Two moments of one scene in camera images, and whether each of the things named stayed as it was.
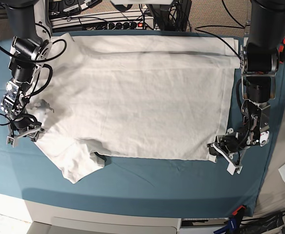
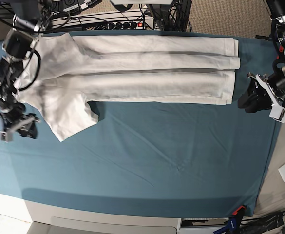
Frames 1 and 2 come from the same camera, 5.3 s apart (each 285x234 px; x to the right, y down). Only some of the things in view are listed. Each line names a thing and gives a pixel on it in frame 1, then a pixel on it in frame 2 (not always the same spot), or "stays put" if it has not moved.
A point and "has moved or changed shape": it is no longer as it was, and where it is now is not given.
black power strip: (138, 25) stays put
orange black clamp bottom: (239, 212) stays put
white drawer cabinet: (48, 218) stays put
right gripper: (229, 146) to (275, 88)
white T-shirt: (151, 97) has moved or changed shape
